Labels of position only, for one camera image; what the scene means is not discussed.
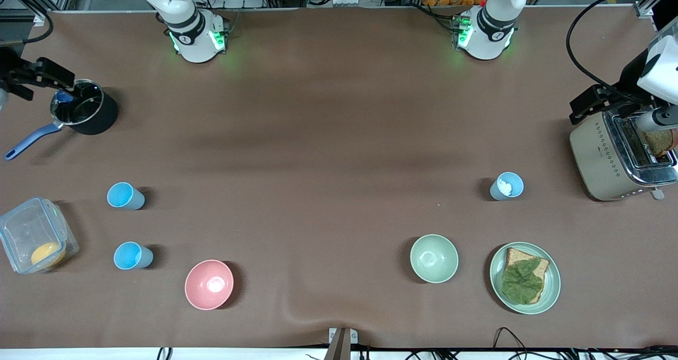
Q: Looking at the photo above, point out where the blue cup holding tissue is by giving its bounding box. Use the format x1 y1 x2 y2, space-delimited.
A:
489 172 524 201

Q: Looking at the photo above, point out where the glass lid with blue knob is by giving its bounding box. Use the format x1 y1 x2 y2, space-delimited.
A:
51 80 103 127

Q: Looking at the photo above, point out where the beige and chrome toaster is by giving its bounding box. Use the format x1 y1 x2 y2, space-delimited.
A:
569 109 678 202

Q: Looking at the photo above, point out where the toast slice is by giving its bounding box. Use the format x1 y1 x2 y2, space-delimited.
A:
642 129 676 158

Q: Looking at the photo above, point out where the clear plastic container blue seal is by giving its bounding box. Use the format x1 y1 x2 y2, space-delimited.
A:
0 197 79 274

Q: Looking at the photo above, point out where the brown bread slice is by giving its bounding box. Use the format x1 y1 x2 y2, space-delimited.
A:
502 248 550 304

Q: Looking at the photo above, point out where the yellow sponge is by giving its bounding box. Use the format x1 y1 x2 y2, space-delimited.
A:
30 242 67 268

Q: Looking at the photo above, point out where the green plate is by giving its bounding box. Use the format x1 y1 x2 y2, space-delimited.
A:
489 242 561 315

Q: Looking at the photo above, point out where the green lettuce leaf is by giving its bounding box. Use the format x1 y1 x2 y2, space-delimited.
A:
501 258 546 305

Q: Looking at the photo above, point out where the green bowl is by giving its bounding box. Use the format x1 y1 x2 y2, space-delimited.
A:
410 235 459 284

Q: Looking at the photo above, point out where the pink bowl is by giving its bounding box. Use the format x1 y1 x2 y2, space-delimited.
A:
184 259 234 311

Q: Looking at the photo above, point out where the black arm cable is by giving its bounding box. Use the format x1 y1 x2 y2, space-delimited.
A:
0 0 55 44
565 0 678 99

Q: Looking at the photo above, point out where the black pot with blue handle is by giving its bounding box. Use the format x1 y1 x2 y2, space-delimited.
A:
4 78 119 161

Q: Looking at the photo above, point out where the metal table bracket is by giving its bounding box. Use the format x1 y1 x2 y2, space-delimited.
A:
324 327 359 360

